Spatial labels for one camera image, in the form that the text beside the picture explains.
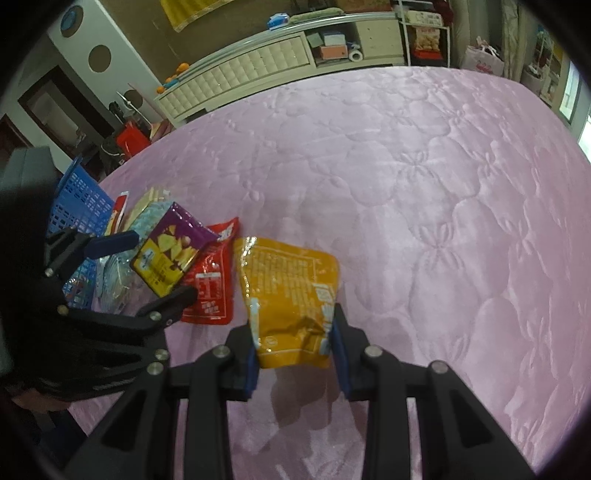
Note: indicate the beige patterned curtain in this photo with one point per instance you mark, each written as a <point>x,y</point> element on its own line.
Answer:
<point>517,27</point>

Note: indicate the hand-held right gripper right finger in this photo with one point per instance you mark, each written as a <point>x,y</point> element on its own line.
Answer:
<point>339,364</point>

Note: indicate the person's left hand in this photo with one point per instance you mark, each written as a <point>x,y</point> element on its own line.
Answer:
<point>34,401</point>

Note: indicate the blue plastic basket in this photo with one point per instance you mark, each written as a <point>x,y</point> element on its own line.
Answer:
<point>78,203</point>

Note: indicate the clear pale blue snack packet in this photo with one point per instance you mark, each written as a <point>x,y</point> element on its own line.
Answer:
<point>115,277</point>

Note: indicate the white metal shelf rack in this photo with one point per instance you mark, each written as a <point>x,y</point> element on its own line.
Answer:
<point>405,41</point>

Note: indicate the orange printed bag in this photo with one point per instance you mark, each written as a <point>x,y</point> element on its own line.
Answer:
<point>427,39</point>

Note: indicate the cream cracker packet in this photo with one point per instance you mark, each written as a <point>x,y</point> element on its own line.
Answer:
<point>150,203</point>

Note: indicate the small red snack packet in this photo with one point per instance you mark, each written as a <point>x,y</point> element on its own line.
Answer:
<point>210,286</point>

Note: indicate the blue wall plate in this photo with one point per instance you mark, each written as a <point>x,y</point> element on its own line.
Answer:
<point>73,19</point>

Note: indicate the red bag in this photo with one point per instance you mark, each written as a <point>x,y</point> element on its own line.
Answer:
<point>131,138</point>

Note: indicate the orange flat box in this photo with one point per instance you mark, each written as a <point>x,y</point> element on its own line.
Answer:
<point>332,51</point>

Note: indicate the yellow cloth cover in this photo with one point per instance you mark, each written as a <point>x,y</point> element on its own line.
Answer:
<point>184,11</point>

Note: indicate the blue dish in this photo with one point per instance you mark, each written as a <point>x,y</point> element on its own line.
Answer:
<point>173,81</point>

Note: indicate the large red snack packet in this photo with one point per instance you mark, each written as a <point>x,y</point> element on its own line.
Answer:
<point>119,210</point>

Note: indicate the pink broom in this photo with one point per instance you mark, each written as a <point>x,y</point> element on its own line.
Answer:
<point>159,129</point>

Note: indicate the brown cardboard box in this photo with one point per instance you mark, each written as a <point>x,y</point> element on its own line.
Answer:
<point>364,3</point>

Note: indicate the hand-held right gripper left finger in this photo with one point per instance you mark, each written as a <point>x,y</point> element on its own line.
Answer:
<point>250,369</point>

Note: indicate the green folded cloth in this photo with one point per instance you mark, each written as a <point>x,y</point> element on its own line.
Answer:
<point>314,14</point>

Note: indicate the blue tissue box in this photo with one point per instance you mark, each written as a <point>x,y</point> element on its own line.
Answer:
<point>278,19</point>

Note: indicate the grey blue box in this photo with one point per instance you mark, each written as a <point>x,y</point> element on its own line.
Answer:
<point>330,39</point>

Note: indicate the purple snack packet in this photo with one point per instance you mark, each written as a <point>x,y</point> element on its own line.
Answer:
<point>171,249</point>

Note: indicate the pink shopping bag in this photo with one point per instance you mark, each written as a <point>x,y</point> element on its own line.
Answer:
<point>485,60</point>

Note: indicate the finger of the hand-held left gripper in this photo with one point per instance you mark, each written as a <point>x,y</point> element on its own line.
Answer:
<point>175,297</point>
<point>113,242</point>

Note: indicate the white paper roll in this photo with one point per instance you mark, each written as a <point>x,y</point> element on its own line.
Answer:
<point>355,55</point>

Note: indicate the white tufted media cabinet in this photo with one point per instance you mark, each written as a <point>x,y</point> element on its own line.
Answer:
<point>258,60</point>

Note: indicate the orange yellow snack packet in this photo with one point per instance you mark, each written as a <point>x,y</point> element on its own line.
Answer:
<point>286,295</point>

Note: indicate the black bag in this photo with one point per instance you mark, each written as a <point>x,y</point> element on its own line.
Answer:
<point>108,154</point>

